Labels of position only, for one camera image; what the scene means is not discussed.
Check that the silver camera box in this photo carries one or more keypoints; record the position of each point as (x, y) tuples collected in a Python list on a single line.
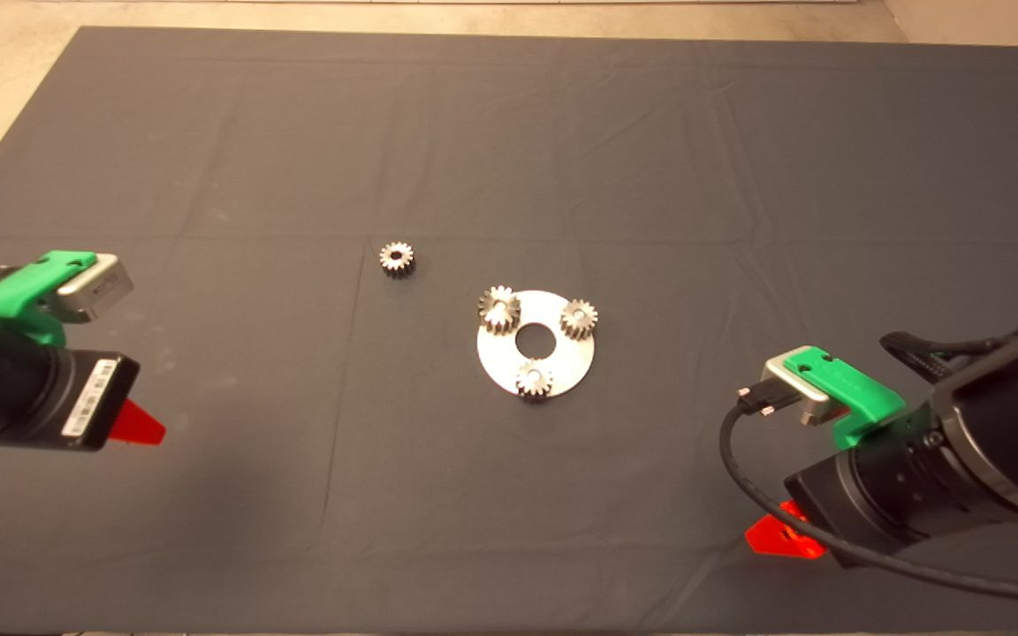
[(102, 287), (792, 380)]

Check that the right silver camera box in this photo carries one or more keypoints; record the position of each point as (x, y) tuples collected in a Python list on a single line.
[(792, 380)]

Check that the right green camera mount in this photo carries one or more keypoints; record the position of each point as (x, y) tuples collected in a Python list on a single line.
[(862, 397)]

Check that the small steel gear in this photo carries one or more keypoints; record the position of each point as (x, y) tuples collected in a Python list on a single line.
[(571, 327), (527, 389), (388, 265)]

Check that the left silver camera box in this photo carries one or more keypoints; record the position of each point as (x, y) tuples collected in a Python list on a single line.
[(102, 287)]

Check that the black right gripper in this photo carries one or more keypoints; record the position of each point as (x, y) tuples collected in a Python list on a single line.
[(871, 503)]

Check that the large steel gear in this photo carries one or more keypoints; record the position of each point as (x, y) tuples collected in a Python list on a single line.
[(493, 320)]

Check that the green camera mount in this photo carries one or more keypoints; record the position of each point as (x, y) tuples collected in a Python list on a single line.
[(23, 287), (862, 397)]

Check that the left green camera mount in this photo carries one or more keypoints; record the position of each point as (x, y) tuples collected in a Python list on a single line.
[(23, 287)]

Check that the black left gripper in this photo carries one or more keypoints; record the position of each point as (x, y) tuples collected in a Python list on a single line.
[(89, 397)]

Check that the dark grey table cloth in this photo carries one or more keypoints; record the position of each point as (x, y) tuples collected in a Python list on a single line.
[(509, 530)]

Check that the round metal plate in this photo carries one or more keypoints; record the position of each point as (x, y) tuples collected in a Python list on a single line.
[(562, 367)]

